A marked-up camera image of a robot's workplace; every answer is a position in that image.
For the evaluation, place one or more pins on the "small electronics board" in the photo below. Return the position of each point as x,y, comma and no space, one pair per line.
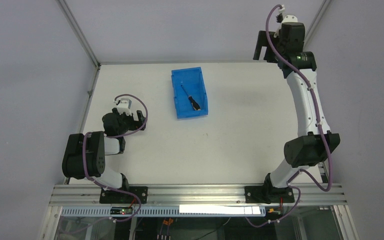
121,211

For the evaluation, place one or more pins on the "slotted cable duct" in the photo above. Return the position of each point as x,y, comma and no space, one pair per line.
183,210

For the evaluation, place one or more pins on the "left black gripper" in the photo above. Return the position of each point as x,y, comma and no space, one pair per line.
139,120

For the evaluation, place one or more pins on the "blue plastic bin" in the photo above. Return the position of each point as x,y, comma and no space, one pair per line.
193,80

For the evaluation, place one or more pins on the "aluminium frame rail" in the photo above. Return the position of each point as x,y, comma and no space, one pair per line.
79,195

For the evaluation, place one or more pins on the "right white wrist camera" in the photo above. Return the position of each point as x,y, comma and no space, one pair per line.
281,18

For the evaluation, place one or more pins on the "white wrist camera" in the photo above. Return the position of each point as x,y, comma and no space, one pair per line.
281,18
123,106

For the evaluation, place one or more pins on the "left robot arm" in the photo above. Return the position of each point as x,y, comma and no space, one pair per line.
85,154

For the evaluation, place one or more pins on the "black yellow screwdriver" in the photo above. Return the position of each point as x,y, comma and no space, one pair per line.
194,104

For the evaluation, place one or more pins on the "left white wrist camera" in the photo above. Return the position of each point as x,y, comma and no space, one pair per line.
123,106

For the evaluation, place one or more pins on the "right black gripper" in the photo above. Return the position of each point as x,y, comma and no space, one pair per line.
264,44

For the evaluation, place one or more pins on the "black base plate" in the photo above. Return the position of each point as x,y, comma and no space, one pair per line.
114,197
264,194

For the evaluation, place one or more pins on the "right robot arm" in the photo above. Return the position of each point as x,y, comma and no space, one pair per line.
311,151

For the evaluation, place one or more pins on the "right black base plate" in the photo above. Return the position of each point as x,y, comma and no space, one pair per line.
264,194

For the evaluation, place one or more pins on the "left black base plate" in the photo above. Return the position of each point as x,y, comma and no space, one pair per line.
114,197

